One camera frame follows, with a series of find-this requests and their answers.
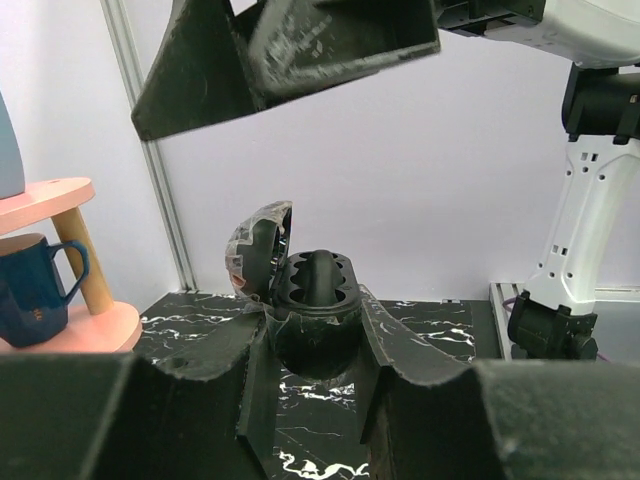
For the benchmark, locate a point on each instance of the black marble mat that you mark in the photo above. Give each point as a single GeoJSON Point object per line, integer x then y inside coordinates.
{"type": "Point", "coordinates": [316, 435]}

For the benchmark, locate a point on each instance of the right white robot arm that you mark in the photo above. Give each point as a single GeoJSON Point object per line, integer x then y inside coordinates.
{"type": "Point", "coordinates": [553, 317]}

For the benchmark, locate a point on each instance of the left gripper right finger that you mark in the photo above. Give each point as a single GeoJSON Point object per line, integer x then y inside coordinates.
{"type": "Point", "coordinates": [423, 414]}

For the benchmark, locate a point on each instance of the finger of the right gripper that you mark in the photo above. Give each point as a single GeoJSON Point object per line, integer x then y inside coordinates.
{"type": "Point", "coordinates": [291, 49]}
{"type": "Point", "coordinates": [201, 74]}

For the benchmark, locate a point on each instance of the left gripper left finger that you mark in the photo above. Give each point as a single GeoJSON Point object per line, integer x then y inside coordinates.
{"type": "Point", "coordinates": [122, 416]}

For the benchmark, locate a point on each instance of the small black earbud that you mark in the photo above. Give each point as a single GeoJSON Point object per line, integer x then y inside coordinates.
{"type": "Point", "coordinates": [324, 276]}

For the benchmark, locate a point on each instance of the pink three-tier shelf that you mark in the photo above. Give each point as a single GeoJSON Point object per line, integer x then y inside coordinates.
{"type": "Point", "coordinates": [97, 323]}

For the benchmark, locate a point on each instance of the small black object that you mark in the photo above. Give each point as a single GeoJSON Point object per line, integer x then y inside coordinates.
{"type": "Point", "coordinates": [300, 300]}

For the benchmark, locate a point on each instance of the navy blue mug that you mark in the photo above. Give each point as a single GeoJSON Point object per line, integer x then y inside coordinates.
{"type": "Point", "coordinates": [34, 303]}

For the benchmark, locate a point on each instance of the blue cup right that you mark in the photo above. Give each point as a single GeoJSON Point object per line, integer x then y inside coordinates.
{"type": "Point", "coordinates": [11, 168]}

